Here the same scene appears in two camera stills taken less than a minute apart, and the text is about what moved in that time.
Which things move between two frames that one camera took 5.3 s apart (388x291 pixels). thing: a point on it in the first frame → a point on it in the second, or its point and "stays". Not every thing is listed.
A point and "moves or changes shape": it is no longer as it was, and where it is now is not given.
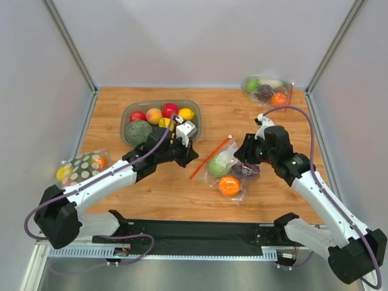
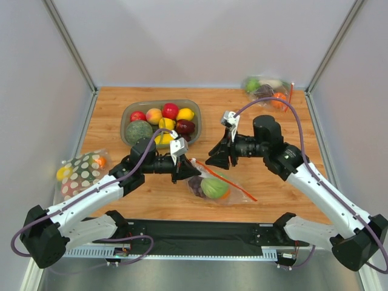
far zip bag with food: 266,91 stays
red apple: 169,108 stays
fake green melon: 137,131 stays
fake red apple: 137,115 stays
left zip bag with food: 82,166 stays
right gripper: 249,148 → 229,150
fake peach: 153,115 stays
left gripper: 180,150 → 176,168
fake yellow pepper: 163,122 stays
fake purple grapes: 246,171 → 195,182
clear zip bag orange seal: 227,173 moves or changes shape
